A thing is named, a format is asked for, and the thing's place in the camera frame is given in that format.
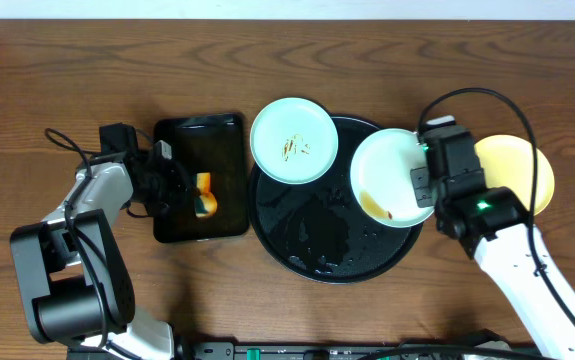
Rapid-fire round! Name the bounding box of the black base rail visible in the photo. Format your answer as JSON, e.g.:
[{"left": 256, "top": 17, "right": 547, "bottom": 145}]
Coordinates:
[{"left": 66, "top": 341, "right": 518, "bottom": 360}]

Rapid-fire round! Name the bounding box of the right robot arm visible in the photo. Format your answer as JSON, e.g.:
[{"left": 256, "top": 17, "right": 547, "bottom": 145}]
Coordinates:
[{"left": 419, "top": 125, "right": 575, "bottom": 359}]

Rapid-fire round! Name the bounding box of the mint plate with crumbs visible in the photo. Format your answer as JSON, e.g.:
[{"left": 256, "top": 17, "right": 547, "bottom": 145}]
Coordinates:
[{"left": 249, "top": 97, "right": 339, "bottom": 185}]

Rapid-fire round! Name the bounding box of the yellow plate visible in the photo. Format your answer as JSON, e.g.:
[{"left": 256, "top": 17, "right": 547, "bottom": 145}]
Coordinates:
[{"left": 475, "top": 135, "right": 555, "bottom": 215}]

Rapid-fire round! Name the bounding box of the yellow green sponge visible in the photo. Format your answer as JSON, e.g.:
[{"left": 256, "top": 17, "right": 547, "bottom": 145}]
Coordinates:
[{"left": 194, "top": 172, "right": 218, "bottom": 218}]

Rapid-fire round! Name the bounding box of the round black tray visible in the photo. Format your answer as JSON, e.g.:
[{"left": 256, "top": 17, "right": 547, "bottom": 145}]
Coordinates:
[{"left": 248, "top": 116, "right": 423, "bottom": 284}]

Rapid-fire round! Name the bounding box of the rectangular black tray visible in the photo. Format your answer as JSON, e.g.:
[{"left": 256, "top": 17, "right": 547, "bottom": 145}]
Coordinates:
[{"left": 153, "top": 113, "right": 249, "bottom": 243}]

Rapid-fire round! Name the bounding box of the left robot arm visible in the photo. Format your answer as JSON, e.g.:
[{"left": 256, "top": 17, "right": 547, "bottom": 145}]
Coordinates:
[{"left": 10, "top": 150, "right": 191, "bottom": 359}]

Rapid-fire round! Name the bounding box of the mint plate with sauce smear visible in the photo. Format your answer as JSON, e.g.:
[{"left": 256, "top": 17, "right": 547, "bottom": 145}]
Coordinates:
[{"left": 349, "top": 128, "right": 433, "bottom": 228}]

